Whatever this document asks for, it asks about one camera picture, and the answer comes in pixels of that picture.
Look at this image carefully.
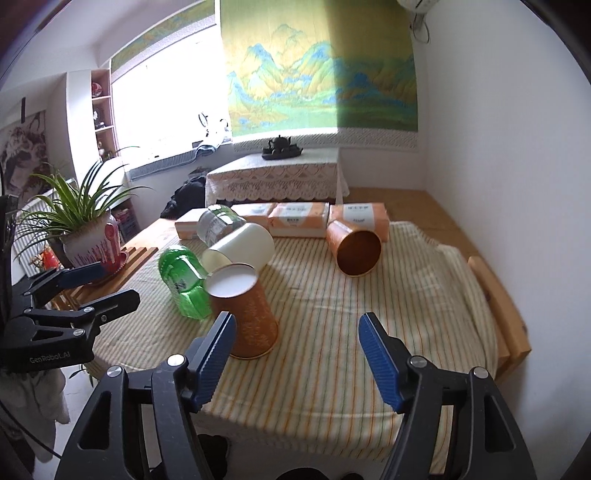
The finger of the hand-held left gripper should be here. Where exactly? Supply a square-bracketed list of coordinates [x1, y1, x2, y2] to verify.
[21, 289, 142, 339]
[11, 261, 110, 309]

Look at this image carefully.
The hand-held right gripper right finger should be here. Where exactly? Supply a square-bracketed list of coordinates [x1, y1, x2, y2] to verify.
[359, 312, 539, 480]

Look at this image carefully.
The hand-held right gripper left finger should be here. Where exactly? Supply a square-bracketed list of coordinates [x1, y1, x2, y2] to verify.
[55, 311, 238, 480]

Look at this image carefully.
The orange patterned paper cup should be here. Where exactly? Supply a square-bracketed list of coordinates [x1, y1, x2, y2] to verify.
[204, 263, 279, 360]

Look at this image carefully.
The orange paper cup brown inside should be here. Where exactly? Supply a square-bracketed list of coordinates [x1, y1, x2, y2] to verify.
[326, 219, 383, 278]

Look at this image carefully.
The white paper cup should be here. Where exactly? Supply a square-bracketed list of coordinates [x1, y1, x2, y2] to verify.
[202, 223, 276, 278]

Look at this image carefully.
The potted spider plant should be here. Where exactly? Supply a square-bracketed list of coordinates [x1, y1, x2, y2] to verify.
[9, 147, 154, 274]

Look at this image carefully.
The wooden slat trivet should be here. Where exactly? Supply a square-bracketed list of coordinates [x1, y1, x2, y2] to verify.
[50, 246, 160, 315]

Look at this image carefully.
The white cloth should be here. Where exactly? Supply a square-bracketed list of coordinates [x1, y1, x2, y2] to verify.
[0, 368, 71, 472]

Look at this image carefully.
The green plastic bottle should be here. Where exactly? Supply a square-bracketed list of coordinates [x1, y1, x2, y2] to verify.
[158, 246, 214, 320]

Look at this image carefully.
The striped tablecloth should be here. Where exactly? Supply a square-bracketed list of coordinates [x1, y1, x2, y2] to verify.
[84, 220, 500, 438]

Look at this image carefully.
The black clothing pile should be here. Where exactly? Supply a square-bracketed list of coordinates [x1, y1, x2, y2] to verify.
[160, 175, 208, 220]

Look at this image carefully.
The wooden table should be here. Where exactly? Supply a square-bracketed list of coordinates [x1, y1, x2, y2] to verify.
[119, 186, 533, 385]

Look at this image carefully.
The clear bottle with grey label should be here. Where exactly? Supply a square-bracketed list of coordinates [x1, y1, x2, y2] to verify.
[197, 205, 248, 246]

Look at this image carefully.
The small orange tissue pack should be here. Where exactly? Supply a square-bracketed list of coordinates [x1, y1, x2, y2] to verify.
[229, 202, 278, 230]

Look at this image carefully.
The blue towel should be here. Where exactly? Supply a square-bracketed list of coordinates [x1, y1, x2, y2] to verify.
[191, 140, 223, 161]

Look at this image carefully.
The small table with lace cloth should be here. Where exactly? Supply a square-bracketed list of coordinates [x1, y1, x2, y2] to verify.
[204, 151, 350, 209]

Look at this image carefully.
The dark teapot set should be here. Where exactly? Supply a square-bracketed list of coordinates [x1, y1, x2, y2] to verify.
[262, 135, 304, 161]

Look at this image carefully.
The landscape print window valance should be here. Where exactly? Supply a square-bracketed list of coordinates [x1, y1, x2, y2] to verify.
[110, 8, 219, 71]

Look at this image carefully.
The ink painting wall poster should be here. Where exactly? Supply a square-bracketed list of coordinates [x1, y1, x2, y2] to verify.
[0, 110, 51, 197]

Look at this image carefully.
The white wall shelf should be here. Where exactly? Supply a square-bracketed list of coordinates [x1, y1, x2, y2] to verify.
[89, 68, 115, 163]

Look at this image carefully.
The landscape painting wall hanging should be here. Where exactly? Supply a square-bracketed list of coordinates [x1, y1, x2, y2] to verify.
[219, 0, 419, 154]

